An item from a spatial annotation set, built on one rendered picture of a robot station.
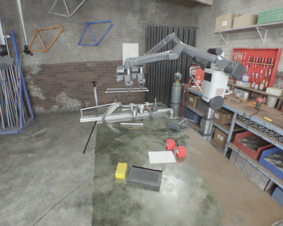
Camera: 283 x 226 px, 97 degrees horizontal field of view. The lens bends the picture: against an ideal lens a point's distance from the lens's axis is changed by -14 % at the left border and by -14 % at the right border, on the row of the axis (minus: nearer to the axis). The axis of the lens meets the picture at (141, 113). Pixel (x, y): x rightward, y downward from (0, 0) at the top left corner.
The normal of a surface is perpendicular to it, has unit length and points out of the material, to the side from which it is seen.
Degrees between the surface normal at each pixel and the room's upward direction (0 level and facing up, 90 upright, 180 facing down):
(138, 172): 0
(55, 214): 0
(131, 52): 90
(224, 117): 92
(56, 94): 90
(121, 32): 90
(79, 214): 0
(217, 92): 100
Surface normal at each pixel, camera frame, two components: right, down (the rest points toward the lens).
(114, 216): 0.00, -0.92
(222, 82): 0.11, 0.38
